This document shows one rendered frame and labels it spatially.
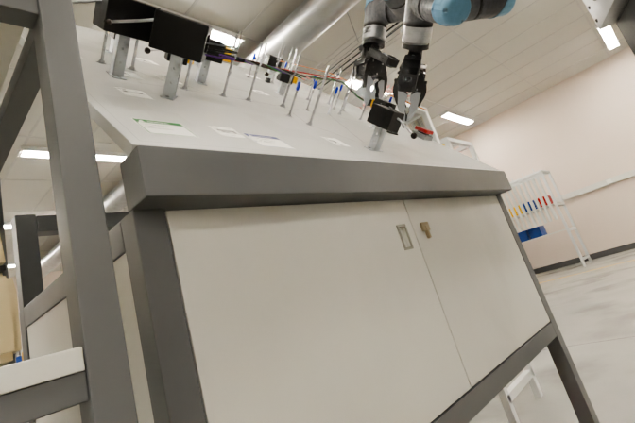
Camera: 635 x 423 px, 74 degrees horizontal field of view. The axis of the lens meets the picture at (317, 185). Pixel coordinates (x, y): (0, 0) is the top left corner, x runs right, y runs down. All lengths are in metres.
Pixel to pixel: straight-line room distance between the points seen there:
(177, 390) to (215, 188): 0.23
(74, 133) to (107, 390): 0.25
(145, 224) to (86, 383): 0.18
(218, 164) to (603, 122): 8.92
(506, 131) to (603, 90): 1.80
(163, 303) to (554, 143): 9.09
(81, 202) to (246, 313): 0.24
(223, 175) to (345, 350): 0.32
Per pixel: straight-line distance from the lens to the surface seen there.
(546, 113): 9.49
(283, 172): 0.63
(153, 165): 0.52
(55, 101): 0.51
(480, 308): 1.07
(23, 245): 1.09
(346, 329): 0.69
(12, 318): 0.48
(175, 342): 0.52
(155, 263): 0.52
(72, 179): 0.47
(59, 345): 0.85
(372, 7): 1.44
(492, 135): 9.73
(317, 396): 0.63
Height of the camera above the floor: 0.63
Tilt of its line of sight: 16 degrees up
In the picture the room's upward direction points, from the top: 17 degrees counter-clockwise
